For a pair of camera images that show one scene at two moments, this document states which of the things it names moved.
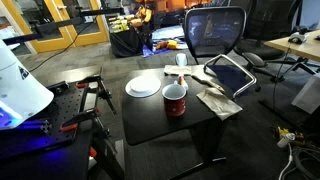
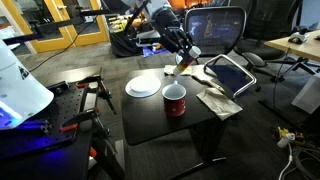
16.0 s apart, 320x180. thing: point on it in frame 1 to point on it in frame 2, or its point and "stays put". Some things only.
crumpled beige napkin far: [178, 69] stays put
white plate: [142, 86] stays put
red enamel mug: [175, 99] stays put
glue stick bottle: [181, 81] to [184, 59]
